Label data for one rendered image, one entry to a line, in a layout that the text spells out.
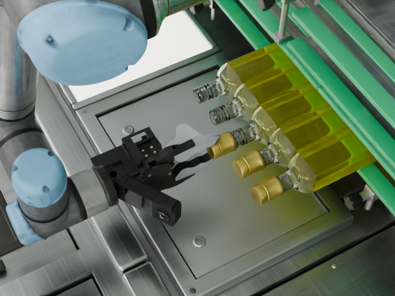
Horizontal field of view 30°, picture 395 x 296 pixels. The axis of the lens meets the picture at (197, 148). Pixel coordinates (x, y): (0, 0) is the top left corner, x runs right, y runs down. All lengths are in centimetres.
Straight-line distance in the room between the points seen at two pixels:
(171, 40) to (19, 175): 64
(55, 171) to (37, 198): 4
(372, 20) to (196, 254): 50
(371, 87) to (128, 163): 41
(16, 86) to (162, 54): 58
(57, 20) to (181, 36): 90
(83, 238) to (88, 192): 18
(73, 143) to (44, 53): 72
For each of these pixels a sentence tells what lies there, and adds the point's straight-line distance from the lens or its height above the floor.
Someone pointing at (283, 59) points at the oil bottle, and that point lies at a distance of 136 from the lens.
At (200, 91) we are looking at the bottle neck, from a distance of 132.
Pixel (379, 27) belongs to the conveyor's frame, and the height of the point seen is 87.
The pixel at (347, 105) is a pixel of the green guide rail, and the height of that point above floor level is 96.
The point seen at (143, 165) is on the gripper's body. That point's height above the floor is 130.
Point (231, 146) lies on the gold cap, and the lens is 125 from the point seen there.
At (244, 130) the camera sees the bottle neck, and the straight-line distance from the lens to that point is 126.
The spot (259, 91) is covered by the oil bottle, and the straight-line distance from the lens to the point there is 130.
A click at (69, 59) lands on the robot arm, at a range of 74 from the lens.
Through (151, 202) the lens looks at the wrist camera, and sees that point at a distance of 118.
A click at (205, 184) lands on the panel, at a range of 136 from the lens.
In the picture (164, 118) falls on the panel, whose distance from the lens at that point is 146.
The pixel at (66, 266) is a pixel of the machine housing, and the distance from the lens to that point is 132.
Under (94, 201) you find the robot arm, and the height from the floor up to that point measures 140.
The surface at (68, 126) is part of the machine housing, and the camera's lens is 146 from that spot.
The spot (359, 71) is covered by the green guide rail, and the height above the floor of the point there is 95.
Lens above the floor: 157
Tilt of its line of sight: 17 degrees down
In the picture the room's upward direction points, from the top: 114 degrees counter-clockwise
